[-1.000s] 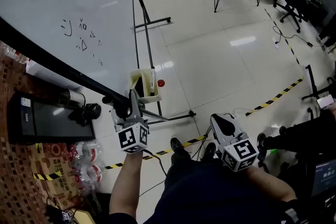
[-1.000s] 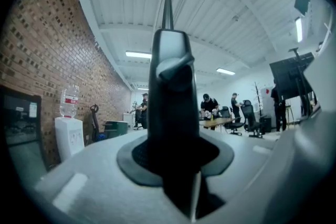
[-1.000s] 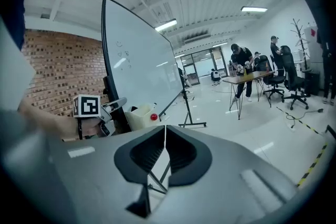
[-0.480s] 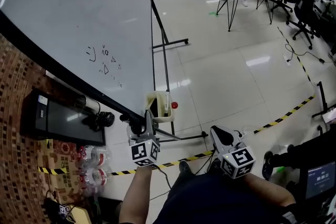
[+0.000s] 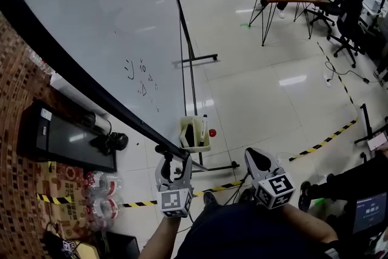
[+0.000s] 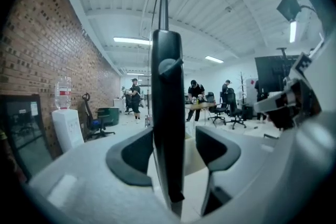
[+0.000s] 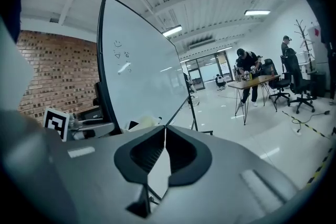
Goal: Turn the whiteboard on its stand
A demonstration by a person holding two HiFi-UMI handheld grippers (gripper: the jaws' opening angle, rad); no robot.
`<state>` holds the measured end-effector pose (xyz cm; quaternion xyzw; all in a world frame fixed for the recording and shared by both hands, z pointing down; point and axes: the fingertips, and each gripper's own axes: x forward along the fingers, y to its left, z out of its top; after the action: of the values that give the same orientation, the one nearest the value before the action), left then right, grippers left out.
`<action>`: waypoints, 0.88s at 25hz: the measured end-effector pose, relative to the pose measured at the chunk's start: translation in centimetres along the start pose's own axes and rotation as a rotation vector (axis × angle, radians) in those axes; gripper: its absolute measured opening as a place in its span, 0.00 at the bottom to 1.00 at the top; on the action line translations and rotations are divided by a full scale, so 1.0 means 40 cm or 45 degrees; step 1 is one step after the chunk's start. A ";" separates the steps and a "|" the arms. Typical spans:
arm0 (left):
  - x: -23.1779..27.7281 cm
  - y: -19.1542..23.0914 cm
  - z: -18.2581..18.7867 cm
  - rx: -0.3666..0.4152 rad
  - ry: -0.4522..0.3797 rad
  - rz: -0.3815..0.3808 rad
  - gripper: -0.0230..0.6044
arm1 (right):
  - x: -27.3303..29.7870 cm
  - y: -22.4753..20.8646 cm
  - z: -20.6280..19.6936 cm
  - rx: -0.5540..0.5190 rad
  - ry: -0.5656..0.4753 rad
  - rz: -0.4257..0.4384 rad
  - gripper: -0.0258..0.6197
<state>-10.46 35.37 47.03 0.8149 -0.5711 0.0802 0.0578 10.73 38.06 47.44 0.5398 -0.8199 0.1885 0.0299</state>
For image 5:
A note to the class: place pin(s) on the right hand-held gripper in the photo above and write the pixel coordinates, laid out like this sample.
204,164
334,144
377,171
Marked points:
276,191

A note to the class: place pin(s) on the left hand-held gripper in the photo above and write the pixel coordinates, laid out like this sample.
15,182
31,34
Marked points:
174,201

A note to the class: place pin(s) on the black-framed whiteboard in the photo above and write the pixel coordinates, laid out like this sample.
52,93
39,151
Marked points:
91,24

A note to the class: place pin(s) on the person's left forearm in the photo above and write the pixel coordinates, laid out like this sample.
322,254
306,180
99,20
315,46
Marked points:
160,236

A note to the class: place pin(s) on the person's right forearm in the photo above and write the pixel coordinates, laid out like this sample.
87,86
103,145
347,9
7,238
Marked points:
309,224

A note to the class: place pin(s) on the beige plastic box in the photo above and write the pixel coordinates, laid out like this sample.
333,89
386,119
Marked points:
195,148

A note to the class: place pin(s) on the person's right shoe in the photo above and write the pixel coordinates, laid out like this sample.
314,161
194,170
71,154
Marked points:
247,195

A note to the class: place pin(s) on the person's shoe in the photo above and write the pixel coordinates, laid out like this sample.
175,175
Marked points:
209,198
247,195

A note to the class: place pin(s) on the black board eraser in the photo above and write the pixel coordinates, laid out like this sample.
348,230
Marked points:
189,135

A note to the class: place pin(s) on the person's left shoe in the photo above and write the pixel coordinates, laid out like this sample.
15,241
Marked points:
209,198

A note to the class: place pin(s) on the yellow black floor tape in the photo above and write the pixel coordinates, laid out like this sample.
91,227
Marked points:
139,203
345,88
321,142

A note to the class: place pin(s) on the white marker pen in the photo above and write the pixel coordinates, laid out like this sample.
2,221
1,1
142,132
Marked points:
203,130

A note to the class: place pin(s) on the red round magnet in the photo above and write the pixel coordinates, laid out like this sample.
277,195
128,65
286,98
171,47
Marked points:
212,132

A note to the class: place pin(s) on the black plastic bag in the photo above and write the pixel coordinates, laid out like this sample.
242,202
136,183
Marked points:
112,142

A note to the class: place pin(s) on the person's dark shirt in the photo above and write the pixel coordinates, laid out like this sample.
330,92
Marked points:
242,233

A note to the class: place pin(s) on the pack of clear water bottles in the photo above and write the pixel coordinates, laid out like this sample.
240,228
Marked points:
103,191

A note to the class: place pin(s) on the black box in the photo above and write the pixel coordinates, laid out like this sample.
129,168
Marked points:
124,247

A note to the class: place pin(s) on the grey rolled tube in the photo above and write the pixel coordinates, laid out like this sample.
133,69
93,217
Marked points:
97,122

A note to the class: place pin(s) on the white power strip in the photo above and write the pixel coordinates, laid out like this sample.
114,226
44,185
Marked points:
327,79

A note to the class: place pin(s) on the black flat monitor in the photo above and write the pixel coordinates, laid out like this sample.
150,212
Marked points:
69,142

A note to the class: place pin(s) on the printed cardboard box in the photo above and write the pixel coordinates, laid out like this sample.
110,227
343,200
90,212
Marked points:
66,188

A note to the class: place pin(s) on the black metal stand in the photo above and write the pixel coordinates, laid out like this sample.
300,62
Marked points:
365,118

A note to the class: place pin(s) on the beige case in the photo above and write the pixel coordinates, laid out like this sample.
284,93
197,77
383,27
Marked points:
88,251

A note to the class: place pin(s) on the dark tablet screen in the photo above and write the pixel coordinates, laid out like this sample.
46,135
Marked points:
369,212

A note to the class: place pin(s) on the unused hand-held gripper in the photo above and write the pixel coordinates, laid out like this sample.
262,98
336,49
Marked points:
69,247

